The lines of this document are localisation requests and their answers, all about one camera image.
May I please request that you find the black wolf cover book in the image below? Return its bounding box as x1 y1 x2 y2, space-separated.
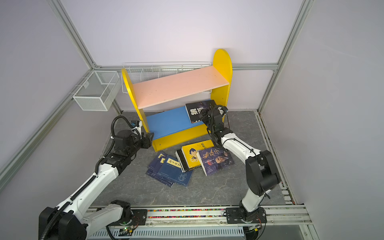
185 100 216 124

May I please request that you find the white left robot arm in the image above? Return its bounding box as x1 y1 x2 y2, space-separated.
38 133 154 240

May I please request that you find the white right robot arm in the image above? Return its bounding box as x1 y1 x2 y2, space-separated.
200 105 281 214

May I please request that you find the lower dark blue booklet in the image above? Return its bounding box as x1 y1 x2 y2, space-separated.
146 151 174 188

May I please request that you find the dark blue booklet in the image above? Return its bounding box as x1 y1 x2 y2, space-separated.
146 151 174 188
158 156 193 187

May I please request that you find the purple portrait cover book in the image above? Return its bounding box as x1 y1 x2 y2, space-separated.
197 147 235 176

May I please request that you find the top dark blue booklet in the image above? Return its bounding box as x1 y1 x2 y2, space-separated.
158 156 193 187

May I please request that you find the yellow wooden bookshelf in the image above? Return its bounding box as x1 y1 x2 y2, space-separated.
122 49 233 152

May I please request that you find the green circuit board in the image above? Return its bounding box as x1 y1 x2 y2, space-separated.
119 228 133 237

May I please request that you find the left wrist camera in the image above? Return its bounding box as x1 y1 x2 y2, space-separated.
131 121 143 133

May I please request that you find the white mesh wire basket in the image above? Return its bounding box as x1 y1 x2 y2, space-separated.
73 71 122 112

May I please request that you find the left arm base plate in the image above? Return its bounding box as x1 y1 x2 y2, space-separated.
118 209 148 226

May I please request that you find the white slotted cable duct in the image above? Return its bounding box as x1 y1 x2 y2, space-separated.
86 226 245 240

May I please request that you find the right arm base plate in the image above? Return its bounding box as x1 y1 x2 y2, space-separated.
224 207 267 224

